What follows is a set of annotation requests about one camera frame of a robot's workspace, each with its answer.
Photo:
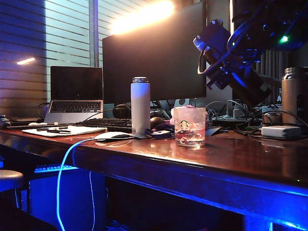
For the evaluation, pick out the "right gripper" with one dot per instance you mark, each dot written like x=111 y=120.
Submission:
x=238 y=60

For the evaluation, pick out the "black thermos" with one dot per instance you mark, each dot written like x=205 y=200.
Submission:
x=252 y=89

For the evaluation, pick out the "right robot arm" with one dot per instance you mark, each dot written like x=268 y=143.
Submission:
x=276 y=21

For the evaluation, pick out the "small round cup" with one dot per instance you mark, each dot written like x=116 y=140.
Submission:
x=272 y=118

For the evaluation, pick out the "grey steel thermos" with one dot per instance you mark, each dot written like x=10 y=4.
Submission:
x=291 y=101

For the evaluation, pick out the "printed glass cup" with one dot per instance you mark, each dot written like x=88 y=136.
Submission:
x=190 y=127

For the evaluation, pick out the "white thermos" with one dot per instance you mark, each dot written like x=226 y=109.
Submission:
x=140 y=108

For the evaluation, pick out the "black power strip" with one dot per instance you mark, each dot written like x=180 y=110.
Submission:
x=226 y=121

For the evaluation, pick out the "dark blue pad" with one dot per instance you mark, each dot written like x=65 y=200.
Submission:
x=213 y=131

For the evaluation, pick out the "white power adapter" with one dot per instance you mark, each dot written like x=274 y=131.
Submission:
x=281 y=131

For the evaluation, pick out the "large black monitor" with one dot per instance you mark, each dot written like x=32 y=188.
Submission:
x=154 y=60

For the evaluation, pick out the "black computer mouse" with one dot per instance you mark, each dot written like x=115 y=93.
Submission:
x=157 y=121

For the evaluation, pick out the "black headphones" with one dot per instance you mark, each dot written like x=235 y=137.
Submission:
x=121 y=111

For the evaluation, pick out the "black keyboard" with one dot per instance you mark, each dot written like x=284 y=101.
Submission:
x=107 y=123

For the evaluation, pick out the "white flat mouse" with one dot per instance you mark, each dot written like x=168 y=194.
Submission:
x=112 y=136

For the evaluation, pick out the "silver laptop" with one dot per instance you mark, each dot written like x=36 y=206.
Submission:
x=76 y=84

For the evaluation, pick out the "white notebook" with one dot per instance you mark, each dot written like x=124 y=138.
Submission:
x=81 y=130

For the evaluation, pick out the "black pen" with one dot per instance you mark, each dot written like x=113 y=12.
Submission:
x=59 y=131
x=52 y=128

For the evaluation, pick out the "backlit keyboard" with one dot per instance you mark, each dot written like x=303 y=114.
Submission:
x=55 y=168

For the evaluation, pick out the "black ridged strip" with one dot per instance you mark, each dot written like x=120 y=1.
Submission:
x=35 y=126

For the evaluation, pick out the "under-desk cabinet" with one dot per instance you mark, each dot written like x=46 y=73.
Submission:
x=71 y=199

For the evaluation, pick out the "round stool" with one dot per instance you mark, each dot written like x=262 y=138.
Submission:
x=10 y=178

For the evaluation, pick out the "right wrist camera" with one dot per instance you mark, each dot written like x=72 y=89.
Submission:
x=211 y=34

